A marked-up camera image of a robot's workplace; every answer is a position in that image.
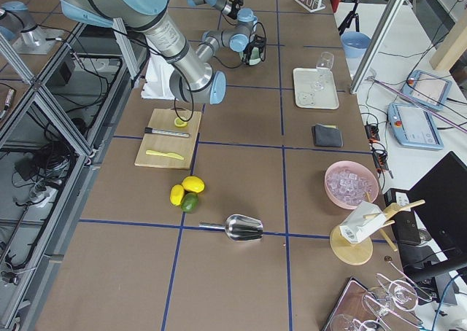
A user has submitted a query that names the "cream bear tray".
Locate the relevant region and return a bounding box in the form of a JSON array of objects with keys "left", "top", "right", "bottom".
[{"left": 293, "top": 68, "right": 339, "bottom": 110}]

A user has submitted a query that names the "wooden cutting board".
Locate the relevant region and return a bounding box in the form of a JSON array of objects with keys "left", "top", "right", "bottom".
[{"left": 134, "top": 109, "right": 202, "bottom": 169}]

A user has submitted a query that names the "blue teach pendant far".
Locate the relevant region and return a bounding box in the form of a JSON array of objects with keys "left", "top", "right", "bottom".
[{"left": 401, "top": 70, "right": 452, "bottom": 111}]

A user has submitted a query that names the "pink bowl of ice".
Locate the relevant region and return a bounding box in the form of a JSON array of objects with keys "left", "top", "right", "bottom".
[{"left": 324, "top": 160, "right": 379, "bottom": 209}]

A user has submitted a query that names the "clear wine glass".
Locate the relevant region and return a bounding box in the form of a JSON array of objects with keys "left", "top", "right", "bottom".
[{"left": 312, "top": 51, "right": 334, "bottom": 91}]

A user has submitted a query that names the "half lemon slice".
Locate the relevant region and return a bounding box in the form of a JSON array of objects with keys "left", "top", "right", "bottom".
[{"left": 174, "top": 117, "right": 188, "bottom": 128}]

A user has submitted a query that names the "wooden stand with carton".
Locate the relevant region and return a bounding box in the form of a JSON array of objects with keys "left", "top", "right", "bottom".
[{"left": 330, "top": 200, "right": 425, "bottom": 265}]

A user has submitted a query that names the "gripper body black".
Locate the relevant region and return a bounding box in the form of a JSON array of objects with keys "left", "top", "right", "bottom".
[{"left": 242, "top": 42, "right": 261, "bottom": 66}]

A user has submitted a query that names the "aluminium frame post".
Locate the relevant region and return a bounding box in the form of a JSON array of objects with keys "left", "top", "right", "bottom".
[{"left": 350, "top": 0, "right": 404, "bottom": 94}]

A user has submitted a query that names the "green ceramic bowl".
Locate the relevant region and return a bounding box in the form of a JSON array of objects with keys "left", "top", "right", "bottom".
[{"left": 239, "top": 47, "right": 262, "bottom": 66}]

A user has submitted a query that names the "blue teach pendant near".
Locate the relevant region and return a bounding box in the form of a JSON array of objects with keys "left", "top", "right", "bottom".
[{"left": 387, "top": 103, "right": 444, "bottom": 150}]

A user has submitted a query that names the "black camera tripod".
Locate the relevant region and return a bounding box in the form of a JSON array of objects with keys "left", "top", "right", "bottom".
[{"left": 338, "top": 0, "right": 361, "bottom": 36}]

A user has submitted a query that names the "silver metal cylinder tool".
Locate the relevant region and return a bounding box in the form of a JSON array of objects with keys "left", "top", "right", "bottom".
[{"left": 144, "top": 127, "right": 190, "bottom": 138}]

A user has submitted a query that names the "blue bowl with fork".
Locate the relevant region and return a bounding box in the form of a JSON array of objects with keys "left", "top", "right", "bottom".
[{"left": 341, "top": 31, "right": 371, "bottom": 58}]

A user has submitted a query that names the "black monitor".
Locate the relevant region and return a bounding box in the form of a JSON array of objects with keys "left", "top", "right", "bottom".
[{"left": 407, "top": 151, "right": 466, "bottom": 282}]

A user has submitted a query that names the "yellow lemon small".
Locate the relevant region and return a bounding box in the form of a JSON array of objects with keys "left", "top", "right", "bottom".
[{"left": 169, "top": 184, "right": 185, "bottom": 206}]

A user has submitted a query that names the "green lime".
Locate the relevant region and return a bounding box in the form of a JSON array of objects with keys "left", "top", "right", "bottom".
[{"left": 180, "top": 192, "right": 198, "bottom": 213}]

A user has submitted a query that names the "yellow lemon large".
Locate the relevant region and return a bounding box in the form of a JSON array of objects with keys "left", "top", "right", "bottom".
[{"left": 182, "top": 176, "right": 205, "bottom": 193}]

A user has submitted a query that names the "yellow plastic knife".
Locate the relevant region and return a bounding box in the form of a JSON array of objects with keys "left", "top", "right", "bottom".
[{"left": 145, "top": 149, "right": 185, "bottom": 160}]

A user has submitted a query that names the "blue teach pendant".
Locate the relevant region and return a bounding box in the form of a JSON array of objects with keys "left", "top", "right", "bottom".
[
  {"left": 387, "top": 103, "right": 444, "bottom": 150},
  {"left": 401, "top": 70, "right": 452, "bottom": 111}
]

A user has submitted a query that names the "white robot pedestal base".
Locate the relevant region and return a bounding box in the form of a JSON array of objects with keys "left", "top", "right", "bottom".
[{"left": 141, "top": 54, "right": 174, "bottom": 100}]

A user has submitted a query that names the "metal ice scoop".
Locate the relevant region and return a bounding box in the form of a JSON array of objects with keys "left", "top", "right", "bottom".
[{"left": 198, "top": 214, "right": 263, "bottom": 241}]

